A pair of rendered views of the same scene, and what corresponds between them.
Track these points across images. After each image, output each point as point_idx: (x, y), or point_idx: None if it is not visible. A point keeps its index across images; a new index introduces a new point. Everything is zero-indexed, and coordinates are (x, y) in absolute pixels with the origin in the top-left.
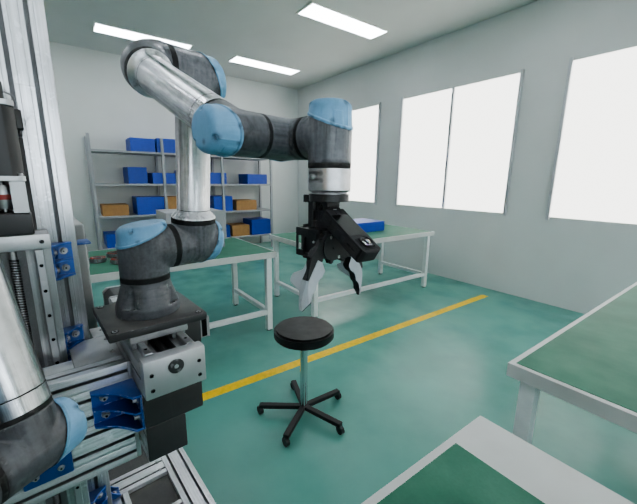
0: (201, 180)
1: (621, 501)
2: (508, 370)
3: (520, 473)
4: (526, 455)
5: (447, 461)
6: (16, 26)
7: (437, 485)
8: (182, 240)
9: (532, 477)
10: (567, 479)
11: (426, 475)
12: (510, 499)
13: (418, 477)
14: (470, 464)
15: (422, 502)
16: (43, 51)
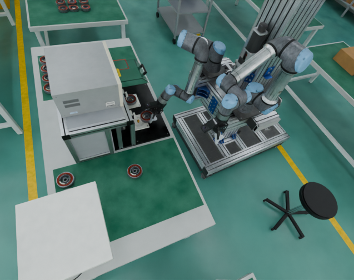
0: (272, 90)
1: (175, 238)
2: (250, 273)
3: (189, 216)
4: (195, 224)
5: (197, 196)
6: (286, 9)
7: (190, 189)
8: (255, 99)
9: (187, 218)
10: (184, 229)
11: (194, 188)
12: (182, 205)
13: (194, 185)
14: (195, 203)
15: (187, 182)
16: (287, 19)
